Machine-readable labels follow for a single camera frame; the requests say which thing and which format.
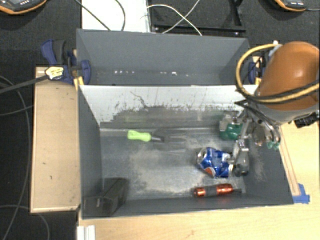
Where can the grey metal bin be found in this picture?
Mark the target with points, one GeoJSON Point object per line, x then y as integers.
{"type": "Point", "coordinates": [162, 159]}

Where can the pale wood flat board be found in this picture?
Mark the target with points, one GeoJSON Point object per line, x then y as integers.
{"type": "Point", "coordinates": [55, 144]}

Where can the black box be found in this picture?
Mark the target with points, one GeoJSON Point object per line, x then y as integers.
{"type": "Point", "coordinates": [107, 196]}

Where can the crushed blue drink can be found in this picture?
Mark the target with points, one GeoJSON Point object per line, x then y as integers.
{"type": "Point", "coordinates": [213, 162]}

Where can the copper and black cylinder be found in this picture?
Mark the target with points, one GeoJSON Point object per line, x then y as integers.
{"type": "Point", "coordinates": [212, 191]}

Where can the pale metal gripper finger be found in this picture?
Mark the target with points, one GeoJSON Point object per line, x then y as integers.
{"type": "Point", "coordinates": [241, 150]}
{"type": "Point", "coordinates": [242, 169]}

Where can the black cylinder on white bracket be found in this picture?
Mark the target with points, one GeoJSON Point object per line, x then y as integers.
{"type": "Point", "coordinates": [306, 120]}

